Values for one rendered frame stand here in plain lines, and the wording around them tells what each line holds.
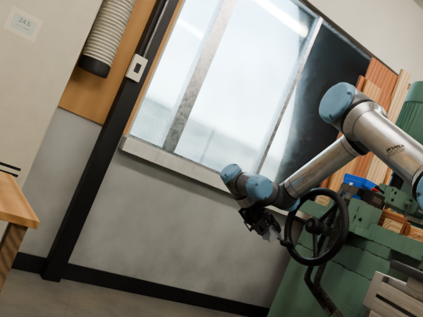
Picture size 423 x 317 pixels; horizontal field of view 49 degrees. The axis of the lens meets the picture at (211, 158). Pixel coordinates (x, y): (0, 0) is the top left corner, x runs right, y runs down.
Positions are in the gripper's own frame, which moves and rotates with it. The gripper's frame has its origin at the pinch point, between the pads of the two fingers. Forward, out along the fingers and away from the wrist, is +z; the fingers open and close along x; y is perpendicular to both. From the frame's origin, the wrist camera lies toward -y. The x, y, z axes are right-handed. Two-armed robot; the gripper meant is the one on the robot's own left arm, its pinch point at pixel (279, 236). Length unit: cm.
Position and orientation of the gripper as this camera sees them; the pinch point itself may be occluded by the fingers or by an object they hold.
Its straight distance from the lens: 173.9
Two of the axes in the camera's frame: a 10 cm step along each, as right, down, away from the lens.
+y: -6.8, 6.5, -3.4
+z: 5.2, 7.5, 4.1
